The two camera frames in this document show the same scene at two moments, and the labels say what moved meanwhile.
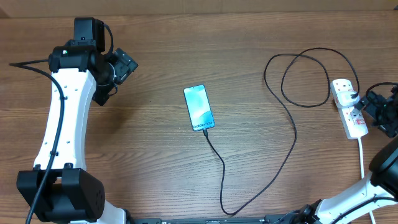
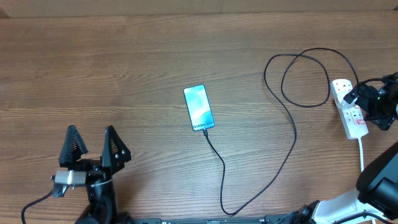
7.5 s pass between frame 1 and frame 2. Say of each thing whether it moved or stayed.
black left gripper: moved
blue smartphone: stayed
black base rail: stayed
